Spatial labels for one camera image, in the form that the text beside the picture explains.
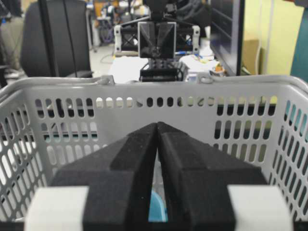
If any grey plastic shopping basket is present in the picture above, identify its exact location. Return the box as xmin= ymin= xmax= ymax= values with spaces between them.
xmin=0 ymin=76 xmax=308 ymax=221

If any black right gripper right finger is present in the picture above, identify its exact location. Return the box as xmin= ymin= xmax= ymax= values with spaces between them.
xmin=157 ymin=122 xmax=294 ymax=231

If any black vertical pole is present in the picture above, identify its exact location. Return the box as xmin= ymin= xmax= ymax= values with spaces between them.
xmin=38 ymin=0 xmax=59 ymax=77

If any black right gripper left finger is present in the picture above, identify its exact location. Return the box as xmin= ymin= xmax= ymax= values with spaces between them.
xmin=24 ymin=122 xmax=158 ymax=231

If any blue dustpan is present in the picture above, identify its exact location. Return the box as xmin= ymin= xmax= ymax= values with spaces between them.
xmin=148 ymin=191 xmax=168 ymax=222

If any dark monitor screen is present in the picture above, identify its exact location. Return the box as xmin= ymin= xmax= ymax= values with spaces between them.
xmin=210 ymin=0 xmax=245 ymax=76

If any black grey left gripper body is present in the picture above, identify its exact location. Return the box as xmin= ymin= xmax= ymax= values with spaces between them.
xmin=114 ymin=21 xmax=200 ymax=59

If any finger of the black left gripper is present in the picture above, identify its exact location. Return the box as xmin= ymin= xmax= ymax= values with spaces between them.
xmin=157 ymin=23 xmax=174 ymax=58
xmin=139 ymin=23 xmax=157 ymax=57

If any black office chair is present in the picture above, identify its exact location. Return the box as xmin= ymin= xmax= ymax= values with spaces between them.
xmin=20 ymin=0 xmax=93 ymax=78

